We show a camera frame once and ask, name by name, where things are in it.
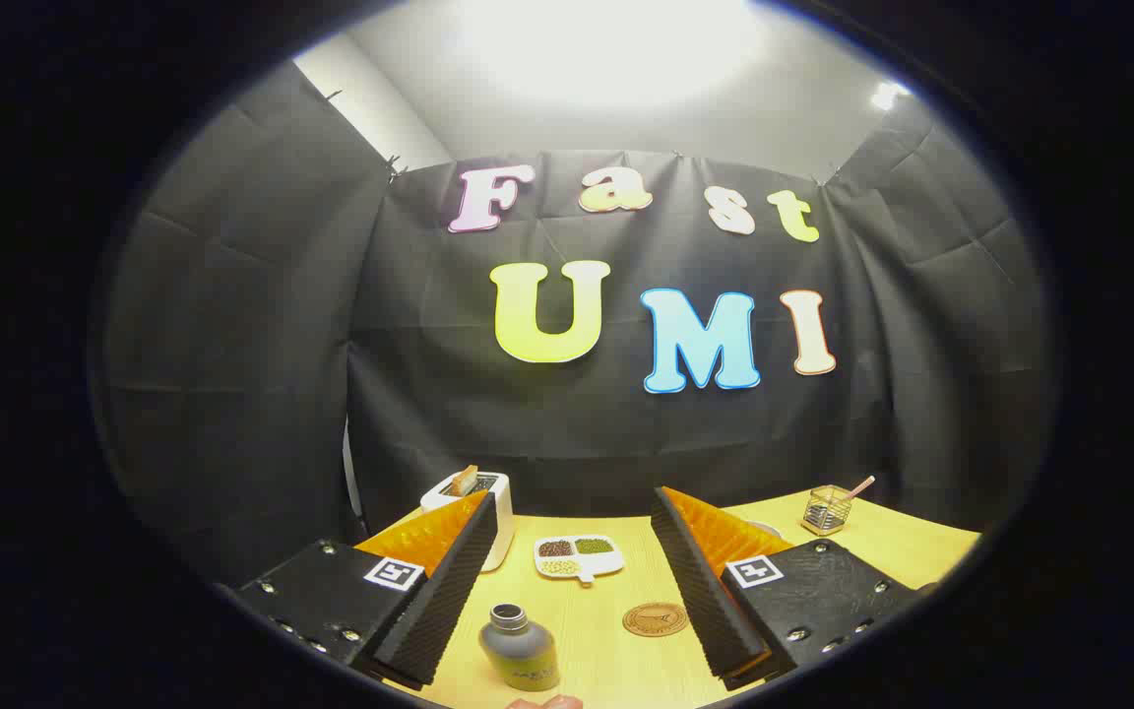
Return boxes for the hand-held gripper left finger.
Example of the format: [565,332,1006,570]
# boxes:
[232,489,499,690]

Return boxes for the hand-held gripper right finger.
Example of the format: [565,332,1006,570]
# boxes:
[651,485,937,690]

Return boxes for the round cork coaster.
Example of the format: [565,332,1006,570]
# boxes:
[622,602,689,638]

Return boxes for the silver green juice bottle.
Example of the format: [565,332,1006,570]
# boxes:
[478,604,561,692]

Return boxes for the white toaster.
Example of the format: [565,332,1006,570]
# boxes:
[419,471,514,573]

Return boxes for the white divided dish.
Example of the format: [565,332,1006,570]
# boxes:
[534,534,625,586]

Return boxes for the wooden table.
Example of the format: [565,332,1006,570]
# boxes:
[355,487,981,709]

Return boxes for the black backdrop cloth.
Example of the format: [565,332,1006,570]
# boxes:
[94,59,1055,592]

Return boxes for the wire utensil holder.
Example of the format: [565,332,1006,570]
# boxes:
[802,484,853,537]

